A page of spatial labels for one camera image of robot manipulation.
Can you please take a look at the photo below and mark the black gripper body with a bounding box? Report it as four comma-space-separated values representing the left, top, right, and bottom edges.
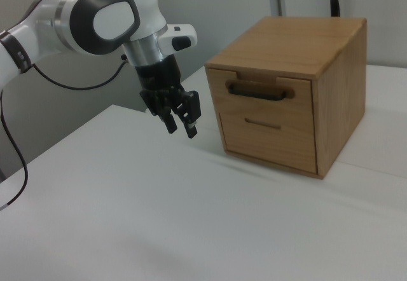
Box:
133, 55, 185, 97

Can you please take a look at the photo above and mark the wooden drawer with black handle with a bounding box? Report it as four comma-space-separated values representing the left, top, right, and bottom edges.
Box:
205, 67, 315, 122

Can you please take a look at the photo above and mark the wooden drawer with slot grip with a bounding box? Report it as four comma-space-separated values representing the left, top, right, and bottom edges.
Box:
219, 112, 319, 174

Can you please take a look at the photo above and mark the wooden two-drawer cabinet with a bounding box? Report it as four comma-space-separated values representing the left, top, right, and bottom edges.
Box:
205, 16, 368, 181

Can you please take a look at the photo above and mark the black drawer handle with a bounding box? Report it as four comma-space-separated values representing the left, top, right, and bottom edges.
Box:
224, 79, 295, 102

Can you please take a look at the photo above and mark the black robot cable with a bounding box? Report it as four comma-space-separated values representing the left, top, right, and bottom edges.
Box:
0, 55, 128, 212

